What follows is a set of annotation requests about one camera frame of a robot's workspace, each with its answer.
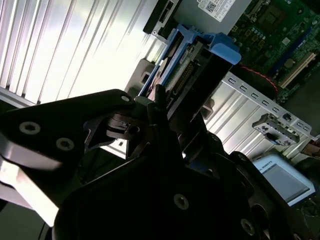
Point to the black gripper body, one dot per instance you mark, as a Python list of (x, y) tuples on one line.
[(150, 200)]

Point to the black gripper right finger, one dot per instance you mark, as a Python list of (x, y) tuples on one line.
[(207, 145)]

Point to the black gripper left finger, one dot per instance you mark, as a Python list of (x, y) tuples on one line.
[(50, 120)]

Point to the hard disk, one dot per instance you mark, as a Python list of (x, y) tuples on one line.
[(223, 50)]

